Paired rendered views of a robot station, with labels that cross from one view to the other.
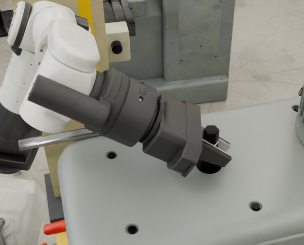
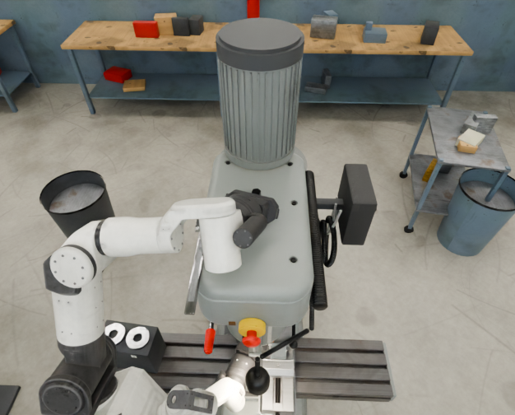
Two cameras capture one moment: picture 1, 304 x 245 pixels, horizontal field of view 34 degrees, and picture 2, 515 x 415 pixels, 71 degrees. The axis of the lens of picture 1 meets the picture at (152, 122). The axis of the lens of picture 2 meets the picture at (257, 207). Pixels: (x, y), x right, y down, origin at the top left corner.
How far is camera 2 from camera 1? 0.62 m
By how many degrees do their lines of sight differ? 53
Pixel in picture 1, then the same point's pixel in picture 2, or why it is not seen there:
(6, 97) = (86, 334)
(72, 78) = (237, 218)
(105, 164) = not seen: hidden behind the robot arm
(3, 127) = (96, 358)
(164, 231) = (299, 244)
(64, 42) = (223, 202)
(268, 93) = not seen: outside the picture
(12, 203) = (145, 390)
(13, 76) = (84, 311)
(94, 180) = (245, 271)
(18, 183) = (130, 378)
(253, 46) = not seen: outside the picture
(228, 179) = not seen: hidden behind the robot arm
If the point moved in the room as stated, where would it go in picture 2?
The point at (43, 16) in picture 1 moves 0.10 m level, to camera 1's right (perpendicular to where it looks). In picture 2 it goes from (120, 230) to (147, 191)
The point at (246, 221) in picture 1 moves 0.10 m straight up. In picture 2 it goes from (303, 209) to (307, 178)
